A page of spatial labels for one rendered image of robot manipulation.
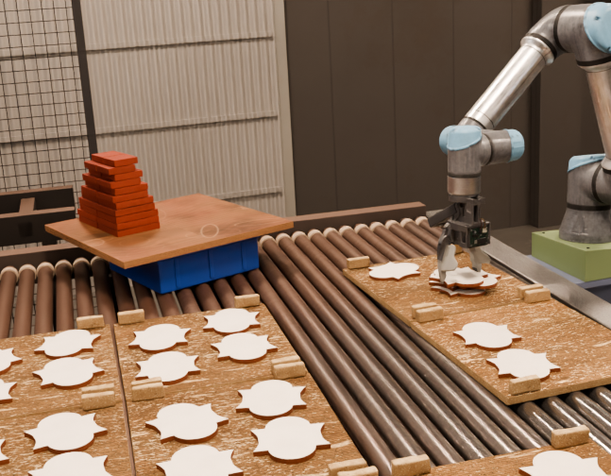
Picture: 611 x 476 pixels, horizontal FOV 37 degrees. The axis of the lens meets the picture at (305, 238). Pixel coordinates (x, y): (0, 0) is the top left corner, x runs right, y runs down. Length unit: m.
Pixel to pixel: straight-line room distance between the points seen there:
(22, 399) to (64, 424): 0.17
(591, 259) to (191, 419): 1.25
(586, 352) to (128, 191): 1.23
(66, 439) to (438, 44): 4.50
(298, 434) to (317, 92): 4.10
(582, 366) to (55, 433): 0.97
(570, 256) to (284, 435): 1.21
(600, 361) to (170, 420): 0.82
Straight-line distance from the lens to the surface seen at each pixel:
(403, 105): 5.73
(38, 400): 1.82
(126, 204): 2.46
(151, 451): 1.57
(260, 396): 1.70
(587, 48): 2.33
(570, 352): 1.89
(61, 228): 2.63
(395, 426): 1.63
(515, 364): 1.81
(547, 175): 6.18
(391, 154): 5.74
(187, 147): 5.30
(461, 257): 2.47
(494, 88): 2.33
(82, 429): 1.66
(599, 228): 2.57
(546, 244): 2.63
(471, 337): 1.92
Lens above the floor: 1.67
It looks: 16 degrees down
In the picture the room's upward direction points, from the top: 3 degrees counter-clockwise
